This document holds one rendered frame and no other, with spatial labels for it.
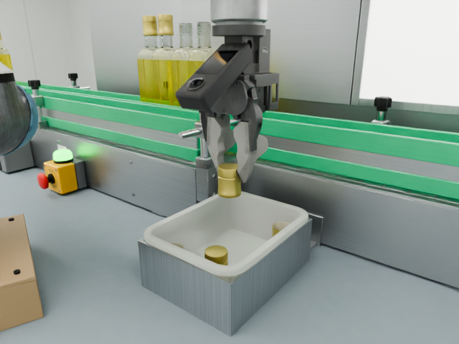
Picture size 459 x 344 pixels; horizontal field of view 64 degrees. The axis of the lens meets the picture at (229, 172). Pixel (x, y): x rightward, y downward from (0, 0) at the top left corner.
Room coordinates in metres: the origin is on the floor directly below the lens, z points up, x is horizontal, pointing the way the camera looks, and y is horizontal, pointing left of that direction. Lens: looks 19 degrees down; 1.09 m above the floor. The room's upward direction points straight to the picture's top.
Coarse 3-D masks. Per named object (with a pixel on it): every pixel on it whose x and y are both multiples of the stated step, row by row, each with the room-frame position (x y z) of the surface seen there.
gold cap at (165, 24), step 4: (160, 16) 0.88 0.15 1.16; (164, 16) 0.88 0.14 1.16; (168, 16) 0.88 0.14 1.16; (172, 16) 0.90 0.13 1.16; (160, 20) 0.88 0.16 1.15; (164, 20) 0.88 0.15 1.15; (168, 20) 0.88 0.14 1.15; (172, 20) 0.90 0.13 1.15; (160, 24) 0.88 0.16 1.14; (164, 24) 0.88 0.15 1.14; (168, 24) 0.88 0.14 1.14; (172, 24) 0.89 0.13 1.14; (160, 28) 0.88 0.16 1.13; (164, 28) 0.88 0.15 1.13; (168, 28) 0.88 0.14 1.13; (172, 28) 0.89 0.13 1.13; (160, 32) 0.88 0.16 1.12; (164, 32) 0.88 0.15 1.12; (168, 32) 0.88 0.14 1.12; (172, 32) 0.89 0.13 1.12
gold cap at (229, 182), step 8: (224, 168) 0.50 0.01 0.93; (232, 168) 0.50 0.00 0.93; (224, 176) 0.49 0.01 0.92; (232, 176) 0.49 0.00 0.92; (224, 184) 0.49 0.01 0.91; (232, 184) 0.49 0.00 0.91; (240, 184) 0.50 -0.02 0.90; (224, 192) 0.49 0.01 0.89; (232, 192) 0.49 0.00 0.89; (240, 192) 0.50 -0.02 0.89
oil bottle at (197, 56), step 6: (198, 48) 0.81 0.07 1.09; (204, 48) 0.80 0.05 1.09; (210, 48) 0.81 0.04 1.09; (192, 54) 0.81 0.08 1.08; (198, 54) 0.80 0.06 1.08; (204, 54) 0.79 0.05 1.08; (210, 54) 0.80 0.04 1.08; (192, 60) 0.81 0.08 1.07; (198, 60) 0.80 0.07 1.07; (204, 60) 0.79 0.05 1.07; (192, 66) 0.81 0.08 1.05; (198, 66) 0.80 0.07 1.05; (192, 72) 0.81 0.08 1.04
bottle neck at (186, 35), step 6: (180, 24) 0.85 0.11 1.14; (186, 24) 0.85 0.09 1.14; (192, 24) 0.87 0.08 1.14; (180, 30) 0.86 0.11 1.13; (186, 30) 0.85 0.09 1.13; (192, 30) 0.86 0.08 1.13; (180, 36) 0.86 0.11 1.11; (186, 36) 0.85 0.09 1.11; (192, 36) 0.86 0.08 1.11; (180, 42) 0.86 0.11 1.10; (186, 42) 0.85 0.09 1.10; (192, 42) 0.86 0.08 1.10
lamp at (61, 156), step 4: (56, 152) 0.85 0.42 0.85; (60, 152) 0.85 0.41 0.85; (64, 152) 0.85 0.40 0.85; (68, 152) 0.86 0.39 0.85; (56, 156) 0.84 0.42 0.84; (60, 156) 0.84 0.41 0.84; (64, 156) 0.85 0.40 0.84; (68, 156) 0.85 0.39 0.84; (56, 160) 0.84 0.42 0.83; (60, 160) 0.84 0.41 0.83; (64, 160) 0.85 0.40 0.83; (68, 160) 0.85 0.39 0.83; (72, 160) 0.86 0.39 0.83
